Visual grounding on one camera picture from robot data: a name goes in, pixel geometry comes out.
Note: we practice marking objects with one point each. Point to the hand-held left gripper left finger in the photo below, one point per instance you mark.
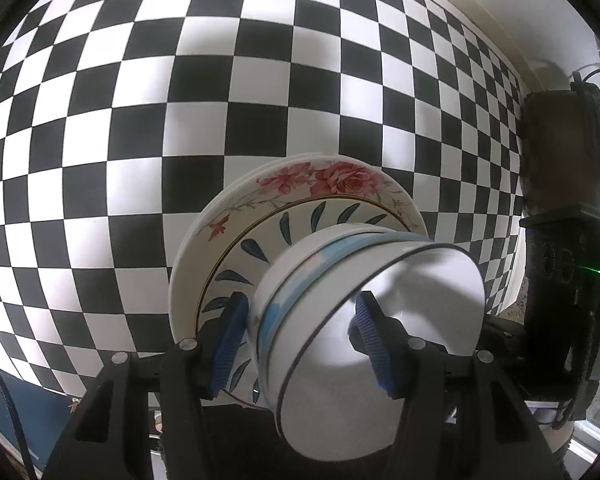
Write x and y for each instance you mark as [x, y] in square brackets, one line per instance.
[227, 332]

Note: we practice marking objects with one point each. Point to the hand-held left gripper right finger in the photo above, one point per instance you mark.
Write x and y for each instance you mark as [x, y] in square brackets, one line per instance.
[375, 345]

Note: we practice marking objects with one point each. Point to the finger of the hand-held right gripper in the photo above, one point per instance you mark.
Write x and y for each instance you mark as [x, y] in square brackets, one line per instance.
[505, 340]

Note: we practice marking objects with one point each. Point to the white bowl dark rim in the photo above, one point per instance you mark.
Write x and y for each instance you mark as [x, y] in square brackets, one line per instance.
[410, 340]

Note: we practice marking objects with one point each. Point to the white bowl with blue band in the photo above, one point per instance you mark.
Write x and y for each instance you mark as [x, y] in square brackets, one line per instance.
[267, 290]

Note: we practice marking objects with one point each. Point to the white plate blue leaf pattern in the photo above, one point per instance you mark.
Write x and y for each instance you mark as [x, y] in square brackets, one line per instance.
[260, 240]

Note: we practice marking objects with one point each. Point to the white plate pink floral print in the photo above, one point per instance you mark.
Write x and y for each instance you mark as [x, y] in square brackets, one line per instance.
[290, 180]

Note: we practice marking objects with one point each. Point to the dark brown case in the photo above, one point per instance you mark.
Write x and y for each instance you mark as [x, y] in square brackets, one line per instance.
[560, 150]

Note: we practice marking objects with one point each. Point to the black white checkered mat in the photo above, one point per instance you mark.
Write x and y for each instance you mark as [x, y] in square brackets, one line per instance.
[130, 160]

